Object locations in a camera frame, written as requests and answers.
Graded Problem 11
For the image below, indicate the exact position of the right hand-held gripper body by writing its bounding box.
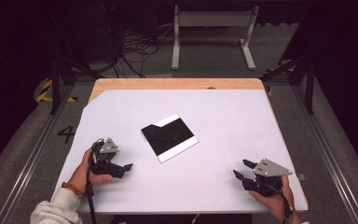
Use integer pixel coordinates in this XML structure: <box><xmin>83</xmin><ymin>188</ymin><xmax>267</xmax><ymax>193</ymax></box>
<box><xmin>241</xmin><ymin>158</ymin><xmax>294</xmax><ymax>198</ymax></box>

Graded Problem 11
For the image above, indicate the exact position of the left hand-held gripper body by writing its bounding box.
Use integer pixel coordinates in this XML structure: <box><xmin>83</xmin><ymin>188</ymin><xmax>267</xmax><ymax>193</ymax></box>
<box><xmin>89</xmin><ymin>137</ymin><xmax>127</xmax><ymax>179</ymax></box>

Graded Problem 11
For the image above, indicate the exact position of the person's right hand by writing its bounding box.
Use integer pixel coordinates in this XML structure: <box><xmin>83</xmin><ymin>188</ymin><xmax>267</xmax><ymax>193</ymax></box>
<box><xmin>248</xmin><ymin>175</ymin><xmax>296</xmax><ymax>224</ymax></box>

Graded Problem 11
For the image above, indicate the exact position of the person's left hand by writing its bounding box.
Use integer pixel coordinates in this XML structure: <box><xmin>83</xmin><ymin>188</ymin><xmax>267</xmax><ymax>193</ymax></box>
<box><xmin>67</xmin><ymin>148</ymin><xmax>114</xmax><ymax>195</ymax></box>

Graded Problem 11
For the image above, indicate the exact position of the white table sheet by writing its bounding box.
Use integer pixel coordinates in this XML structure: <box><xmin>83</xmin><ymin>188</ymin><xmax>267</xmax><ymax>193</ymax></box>
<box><xmin>50</xmin><ymin>89</ymin><xmax>310</xmax><ymax>216</ymax></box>

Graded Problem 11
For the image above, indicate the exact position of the yellow black floor tape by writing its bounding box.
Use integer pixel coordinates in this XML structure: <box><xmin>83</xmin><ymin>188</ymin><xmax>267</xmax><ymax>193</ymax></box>
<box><xmin>35</xmin><ymin>78</ymin><xmax>78</xmax><ymax>104</ymax></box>

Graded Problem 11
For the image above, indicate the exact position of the white metal stand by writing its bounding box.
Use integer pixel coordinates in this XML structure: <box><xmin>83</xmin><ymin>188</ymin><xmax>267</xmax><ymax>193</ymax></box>
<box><xmin>171</xmin><ymin>4</ymin><xmax>260</xmax><ymax>71</ymax></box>

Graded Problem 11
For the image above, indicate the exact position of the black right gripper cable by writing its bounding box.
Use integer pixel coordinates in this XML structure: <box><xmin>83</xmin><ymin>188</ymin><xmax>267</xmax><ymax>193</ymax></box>
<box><xmin>268</xmin><ymin>182</ymin><xmax>294</xmax><ymax>218</ymax></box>

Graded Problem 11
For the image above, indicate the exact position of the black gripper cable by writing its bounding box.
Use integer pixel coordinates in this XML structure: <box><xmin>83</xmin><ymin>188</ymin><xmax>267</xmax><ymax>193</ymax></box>
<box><xmin>85</xmin><ymin>138</ymin><xmax>105</xmax><ymax>224</ymax></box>
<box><xmin>268</xmin><ymin>182</ymin><xmax>294</xmax><ymax>218</ymax></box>

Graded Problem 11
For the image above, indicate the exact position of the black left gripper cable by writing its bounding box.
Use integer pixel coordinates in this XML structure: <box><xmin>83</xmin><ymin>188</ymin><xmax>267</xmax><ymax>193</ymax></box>
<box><xmin>85</xmin><ymin>138</ymin><xmax>105</xmax><ymax>224</ymax></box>

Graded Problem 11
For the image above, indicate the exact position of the dark wrist strap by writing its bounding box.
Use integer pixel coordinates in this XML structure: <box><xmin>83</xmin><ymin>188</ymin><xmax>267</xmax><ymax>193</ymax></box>
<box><xmin>282</xmin><ymin>204</ymin><xmax>296</xmax><ymax>224</ymax></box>

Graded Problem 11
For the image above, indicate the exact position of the orange bead bracelet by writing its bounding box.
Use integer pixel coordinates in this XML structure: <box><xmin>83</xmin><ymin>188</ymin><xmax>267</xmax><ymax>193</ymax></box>
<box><xmin>61</xmin><ymin>181</ymin><xmax>84</xmax><ymax>199</ymax></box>

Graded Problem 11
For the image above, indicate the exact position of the aluminium floor rail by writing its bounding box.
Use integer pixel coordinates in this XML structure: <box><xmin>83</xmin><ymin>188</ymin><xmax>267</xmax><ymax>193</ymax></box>
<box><xmin>0</xmin><ymin>83</ymin><xmax>76</xmax><ymax>224</ymax></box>
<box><xmin>291</xmin><ymin>83</ymin><xmax>358</xmax><ymax>224</ymax></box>

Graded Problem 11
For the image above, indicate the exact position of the black metal stand frame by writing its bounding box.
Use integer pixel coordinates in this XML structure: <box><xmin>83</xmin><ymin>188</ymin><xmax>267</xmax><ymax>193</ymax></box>
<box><xmin>45</xmin><ymin>4</ymin><xmax>107</xmax><ymax>115</ymax></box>
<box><xmin>258</xmin><ymin>46</ymin><xmax>317</xmax><ymax>115</ymax></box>

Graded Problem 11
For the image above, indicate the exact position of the tangle of black cables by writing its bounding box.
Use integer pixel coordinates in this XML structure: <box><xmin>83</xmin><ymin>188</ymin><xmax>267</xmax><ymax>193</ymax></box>
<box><xmin>111</xmin><ymin>29</ymin><xmax>161</xmax><ymax>79</ymax></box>

